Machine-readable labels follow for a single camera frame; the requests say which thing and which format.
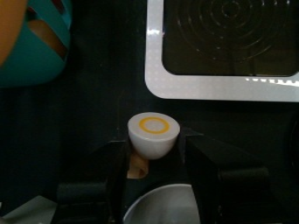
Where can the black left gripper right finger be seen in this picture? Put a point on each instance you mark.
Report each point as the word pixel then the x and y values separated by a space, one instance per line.
pixel 226 178

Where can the teal plastic basket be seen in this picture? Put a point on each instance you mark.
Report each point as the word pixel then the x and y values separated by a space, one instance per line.
pixel 35 58

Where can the orange toy food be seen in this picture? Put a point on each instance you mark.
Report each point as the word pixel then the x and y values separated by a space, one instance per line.
pixel 10 26

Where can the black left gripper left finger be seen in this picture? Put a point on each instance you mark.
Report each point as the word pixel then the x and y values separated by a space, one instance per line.
pixel 91 175

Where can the white toy induction stove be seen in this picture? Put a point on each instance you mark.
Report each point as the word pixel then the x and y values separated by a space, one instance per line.
pixel 222 84

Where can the tan wooden toy piece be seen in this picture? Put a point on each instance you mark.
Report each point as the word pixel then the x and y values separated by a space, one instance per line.
pixel 137 169

